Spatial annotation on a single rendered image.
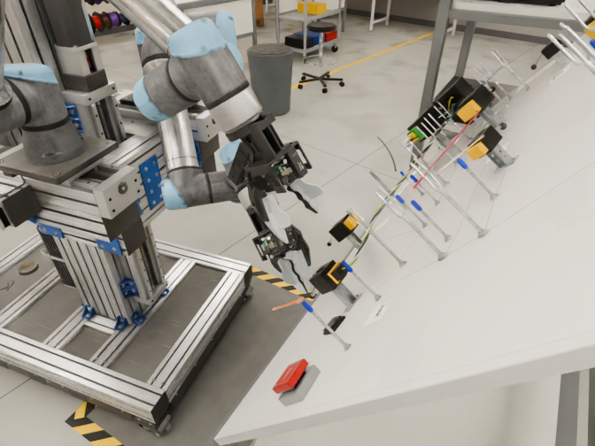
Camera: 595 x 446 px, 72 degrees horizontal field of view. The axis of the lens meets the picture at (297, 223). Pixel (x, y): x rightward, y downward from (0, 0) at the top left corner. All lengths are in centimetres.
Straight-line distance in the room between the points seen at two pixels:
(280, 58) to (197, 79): 356
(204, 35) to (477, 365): 52
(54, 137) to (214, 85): 68
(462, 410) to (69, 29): 140
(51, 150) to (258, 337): 131
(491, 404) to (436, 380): 68
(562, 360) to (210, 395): 173
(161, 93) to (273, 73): 355
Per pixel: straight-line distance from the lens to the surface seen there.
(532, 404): 114
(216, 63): 62
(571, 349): 35
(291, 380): 64
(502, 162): 83
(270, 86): 425
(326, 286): 78
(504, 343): 40
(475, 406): 108
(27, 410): 223
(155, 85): 69
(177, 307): 204
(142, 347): 194
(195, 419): 194
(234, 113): 63
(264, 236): 85
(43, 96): 120
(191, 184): 98
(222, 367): 205
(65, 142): 124
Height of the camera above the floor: 168
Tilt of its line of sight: 37 degrees down
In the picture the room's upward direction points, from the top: straight up
